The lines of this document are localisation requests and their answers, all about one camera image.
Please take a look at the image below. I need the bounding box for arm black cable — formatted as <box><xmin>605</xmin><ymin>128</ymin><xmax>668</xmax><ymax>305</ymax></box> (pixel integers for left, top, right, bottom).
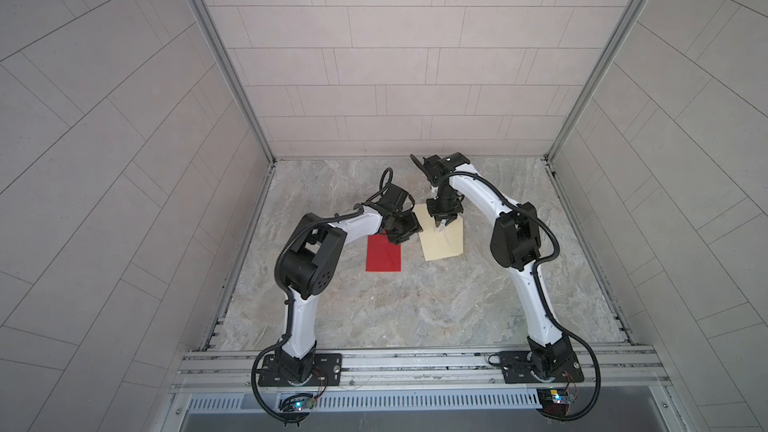
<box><xmin>536</xmin><ymin>329</ymin><xmax>602</xmax><ymax>422</ymax></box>
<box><xmin>250</xmin><ymin>335</ymin><xmax>319</xmax><ymax>427</ymax></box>

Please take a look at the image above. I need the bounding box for cream yellow envelope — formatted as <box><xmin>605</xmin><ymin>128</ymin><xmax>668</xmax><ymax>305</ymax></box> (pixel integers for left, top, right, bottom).
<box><xmin>414</xmin><ymin>204</ymin><xmax>464</xmax><ymax>261</ymax></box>

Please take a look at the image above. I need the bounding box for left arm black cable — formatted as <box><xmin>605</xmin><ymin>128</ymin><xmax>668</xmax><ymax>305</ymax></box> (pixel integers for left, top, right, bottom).
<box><xmin>250</xmin><ymin>335</ymin><xmax>319</xmax><ymax>427</ymax></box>

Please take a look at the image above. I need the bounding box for right small circuit board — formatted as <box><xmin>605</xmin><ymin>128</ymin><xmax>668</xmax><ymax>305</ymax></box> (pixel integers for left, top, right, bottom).
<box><xmin>536</xmin><ymin>388</ymin><xmax>577</xmax><ymax>418</ymax></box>

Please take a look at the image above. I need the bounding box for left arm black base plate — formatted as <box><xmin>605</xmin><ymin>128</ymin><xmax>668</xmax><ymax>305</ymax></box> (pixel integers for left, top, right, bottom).
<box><xmin>257</xmin><ymin>352</ymin><xmax>343</xmax><ymax>387</ymax></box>

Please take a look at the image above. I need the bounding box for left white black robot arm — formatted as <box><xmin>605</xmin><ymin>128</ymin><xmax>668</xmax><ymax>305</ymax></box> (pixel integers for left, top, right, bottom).
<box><xmin>274</xmin><ymin>185</ymin><xmax>422</xmax><ymax>384</ymax></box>

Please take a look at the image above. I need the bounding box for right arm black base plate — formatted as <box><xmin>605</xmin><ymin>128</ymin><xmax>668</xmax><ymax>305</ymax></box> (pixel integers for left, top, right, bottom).
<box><xmin>496</xmin><ymin>351</ymin><xmax>585</xmax><ymax>384</ymax></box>

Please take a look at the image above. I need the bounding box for left small circuit board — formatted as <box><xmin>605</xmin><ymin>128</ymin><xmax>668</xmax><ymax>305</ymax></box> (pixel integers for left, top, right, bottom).
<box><xmin>279</xmin><ymin>393</ymin><xmax>317</xmax><ymax>413</ymax></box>

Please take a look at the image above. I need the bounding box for aluminium rail frame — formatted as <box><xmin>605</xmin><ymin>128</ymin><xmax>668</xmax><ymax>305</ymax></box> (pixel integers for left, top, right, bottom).
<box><xmin>171</xmin><ymin>344</ymin><xmax>671</xmax><ymax>394</ymax></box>

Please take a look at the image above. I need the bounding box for small circuit board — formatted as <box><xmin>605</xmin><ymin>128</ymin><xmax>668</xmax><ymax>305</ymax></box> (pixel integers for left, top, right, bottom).
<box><xmin>536</xmin><ymin>388</ymin><xmax>577</xmax><ymax>418</ymax></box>
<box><xmin>279</xmin><ymin>393</ymin><xmax>317</xmax><ymax>413</ymax></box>

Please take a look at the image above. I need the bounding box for red envelope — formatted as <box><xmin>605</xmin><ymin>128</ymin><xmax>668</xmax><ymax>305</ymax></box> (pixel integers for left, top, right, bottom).
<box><xmin>365</xmin><ymin>234</ymin><xmax>402</xmax><ymax>273</ymax></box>

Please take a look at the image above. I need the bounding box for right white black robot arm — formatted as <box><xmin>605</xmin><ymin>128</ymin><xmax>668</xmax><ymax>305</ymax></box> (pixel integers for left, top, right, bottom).
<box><xmin>411</xmin><ymin>152</ymin><xmax>584</xmax><ymax>382</ymax></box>

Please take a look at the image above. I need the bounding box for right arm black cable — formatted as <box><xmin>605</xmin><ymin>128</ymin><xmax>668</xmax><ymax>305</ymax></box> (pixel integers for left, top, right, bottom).
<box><xmin>536</xmin><ymin>329</ymin><xmax>602</xmax><ymax>422</ymax></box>

